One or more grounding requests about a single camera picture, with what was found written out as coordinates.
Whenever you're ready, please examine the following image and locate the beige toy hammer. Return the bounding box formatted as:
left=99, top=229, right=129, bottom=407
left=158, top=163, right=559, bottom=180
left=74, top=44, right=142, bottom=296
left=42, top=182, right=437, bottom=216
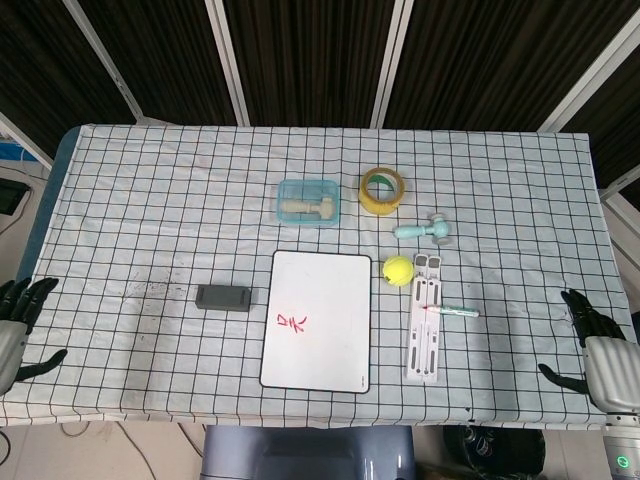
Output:
left=279, top=196, right=335, bottom=221

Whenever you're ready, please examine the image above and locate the blue table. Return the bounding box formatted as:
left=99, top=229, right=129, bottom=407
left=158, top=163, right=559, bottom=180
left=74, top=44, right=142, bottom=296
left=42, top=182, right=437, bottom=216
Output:
left=14, top=127, right=81, bottom=284

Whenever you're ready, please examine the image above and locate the white black checkered tablecloth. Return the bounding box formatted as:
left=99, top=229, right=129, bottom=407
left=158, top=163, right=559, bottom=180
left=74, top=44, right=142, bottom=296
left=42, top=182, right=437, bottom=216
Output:
left=0, top=122, right=624, bottom=431

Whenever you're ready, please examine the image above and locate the black bag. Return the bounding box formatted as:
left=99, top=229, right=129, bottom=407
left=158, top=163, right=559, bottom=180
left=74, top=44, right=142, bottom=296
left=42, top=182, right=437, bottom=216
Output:
left=442, top=424, right=546, bottom=480

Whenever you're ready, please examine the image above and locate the yellow tennis ball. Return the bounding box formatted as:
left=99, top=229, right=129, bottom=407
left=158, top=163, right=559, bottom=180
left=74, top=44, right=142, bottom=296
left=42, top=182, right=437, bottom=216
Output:
left=382, top=254, right=415, bottom=288

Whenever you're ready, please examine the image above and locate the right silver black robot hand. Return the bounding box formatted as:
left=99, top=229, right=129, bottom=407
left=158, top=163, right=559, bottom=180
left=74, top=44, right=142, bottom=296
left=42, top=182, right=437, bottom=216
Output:
left=538, top=288, right=640, bottom=414

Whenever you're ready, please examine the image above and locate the dark grey whiteboard eraser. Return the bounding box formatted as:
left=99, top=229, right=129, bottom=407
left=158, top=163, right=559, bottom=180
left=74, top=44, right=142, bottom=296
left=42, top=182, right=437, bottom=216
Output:
left=195, top=283, right=252, bottom=314

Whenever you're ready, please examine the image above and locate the yellow tape roll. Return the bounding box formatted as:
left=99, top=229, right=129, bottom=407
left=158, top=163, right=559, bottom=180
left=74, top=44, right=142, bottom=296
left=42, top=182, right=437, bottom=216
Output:
left=358, top=167, right=407, bottom=216

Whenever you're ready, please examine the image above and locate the white whiteboard black frame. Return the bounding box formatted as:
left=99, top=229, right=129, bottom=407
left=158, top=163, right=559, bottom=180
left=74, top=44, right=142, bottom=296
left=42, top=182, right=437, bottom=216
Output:
left=258, top=249, right=373, bottom=395

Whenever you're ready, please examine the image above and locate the blue-grey robot torso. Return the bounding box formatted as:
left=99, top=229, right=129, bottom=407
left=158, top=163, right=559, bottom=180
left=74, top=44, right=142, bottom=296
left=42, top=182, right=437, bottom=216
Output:
left=199, top=424, right=416, bottom=480

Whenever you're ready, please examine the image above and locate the white green marker pen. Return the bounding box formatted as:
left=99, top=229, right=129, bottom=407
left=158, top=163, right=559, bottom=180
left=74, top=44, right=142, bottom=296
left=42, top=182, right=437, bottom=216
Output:
left=422, top=303, right=481, bottom=320

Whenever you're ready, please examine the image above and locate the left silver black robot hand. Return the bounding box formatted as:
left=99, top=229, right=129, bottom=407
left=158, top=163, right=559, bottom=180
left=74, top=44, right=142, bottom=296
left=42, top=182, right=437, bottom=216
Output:
left=0, top=277, right=69, bottom=396

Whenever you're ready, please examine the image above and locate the black partition panel white frame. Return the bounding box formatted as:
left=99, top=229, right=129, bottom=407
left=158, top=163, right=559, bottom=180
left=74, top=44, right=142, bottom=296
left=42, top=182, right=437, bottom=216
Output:
left=537, top=19, right=640, bottom=211
left=372, top=0, right=640, bottom=134
left=0, top=0, right=141, bottom=169
left=204, top=0, right=414, bottom=129
left=62, top=0, right=251, bottom=127

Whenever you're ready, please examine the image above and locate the teal toy hammer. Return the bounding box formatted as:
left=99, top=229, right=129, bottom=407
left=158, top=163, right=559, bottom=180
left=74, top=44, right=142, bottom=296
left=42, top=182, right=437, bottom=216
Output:
left=393, top=212, right=453, bottom=246

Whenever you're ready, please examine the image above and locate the clear blue plastic container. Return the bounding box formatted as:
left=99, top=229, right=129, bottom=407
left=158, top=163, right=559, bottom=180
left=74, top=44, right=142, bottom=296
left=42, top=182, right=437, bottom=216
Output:
left=275, top=178, right=343, bottom=229

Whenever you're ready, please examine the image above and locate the white folding laptop stand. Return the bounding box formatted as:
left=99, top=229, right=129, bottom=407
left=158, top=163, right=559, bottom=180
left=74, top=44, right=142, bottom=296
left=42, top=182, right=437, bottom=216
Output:
left=403, top=253, right=445, bottom=384

